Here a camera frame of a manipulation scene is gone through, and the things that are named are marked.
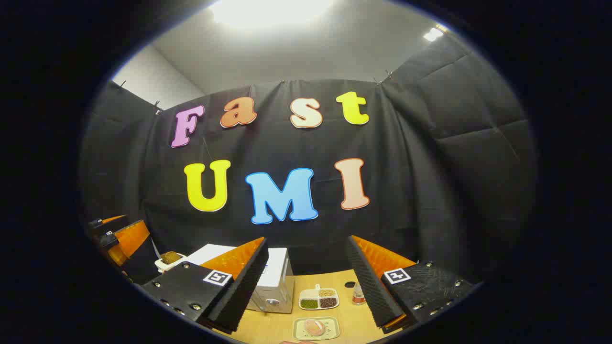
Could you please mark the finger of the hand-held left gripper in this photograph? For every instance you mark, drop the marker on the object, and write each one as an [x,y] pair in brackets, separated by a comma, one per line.
[109,223]
[138,260]

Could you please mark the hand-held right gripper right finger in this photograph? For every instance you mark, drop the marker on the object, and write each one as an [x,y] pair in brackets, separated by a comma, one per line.
[370,286]

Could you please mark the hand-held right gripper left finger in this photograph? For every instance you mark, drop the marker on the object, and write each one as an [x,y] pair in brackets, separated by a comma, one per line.
[239,286]

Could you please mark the white microwave oven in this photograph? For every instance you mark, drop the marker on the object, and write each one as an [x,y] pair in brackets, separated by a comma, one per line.
[275,282]

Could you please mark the pink round bun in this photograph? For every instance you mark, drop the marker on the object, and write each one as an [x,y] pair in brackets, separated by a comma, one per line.
[314,327]

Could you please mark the clear plastic bottle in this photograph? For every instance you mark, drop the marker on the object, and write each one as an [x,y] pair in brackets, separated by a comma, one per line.
[358,296]

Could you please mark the brown lumpy item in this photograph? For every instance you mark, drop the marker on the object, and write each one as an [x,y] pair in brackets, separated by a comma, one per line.
[170,257]

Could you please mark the white divided bean dish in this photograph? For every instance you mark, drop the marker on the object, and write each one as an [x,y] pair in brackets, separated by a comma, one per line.
[319,298]

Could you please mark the pale green square plate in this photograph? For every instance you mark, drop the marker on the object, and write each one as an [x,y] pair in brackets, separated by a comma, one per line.
[332,329]

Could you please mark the black backdrop cloth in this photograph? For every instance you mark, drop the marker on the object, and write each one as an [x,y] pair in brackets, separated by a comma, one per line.
[406,191]

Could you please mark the ceiling light panel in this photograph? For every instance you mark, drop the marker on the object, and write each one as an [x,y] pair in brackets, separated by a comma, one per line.
[433,34]
[267,9]

